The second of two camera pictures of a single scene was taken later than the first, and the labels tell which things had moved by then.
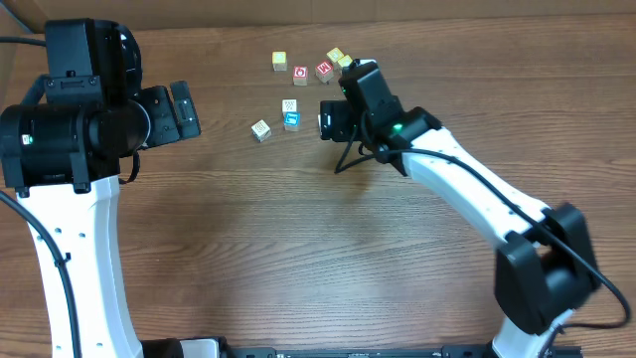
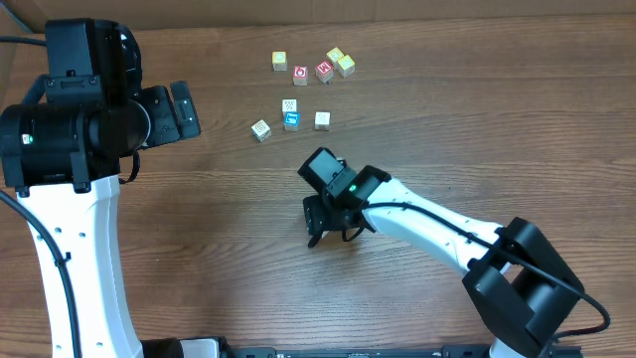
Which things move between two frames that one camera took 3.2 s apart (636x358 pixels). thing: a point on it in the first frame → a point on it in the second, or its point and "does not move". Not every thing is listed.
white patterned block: [260, 130] does not move
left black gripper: [168, 130] does not move
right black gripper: [336, 119] → [319, 217]
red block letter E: [324, 71] does not move
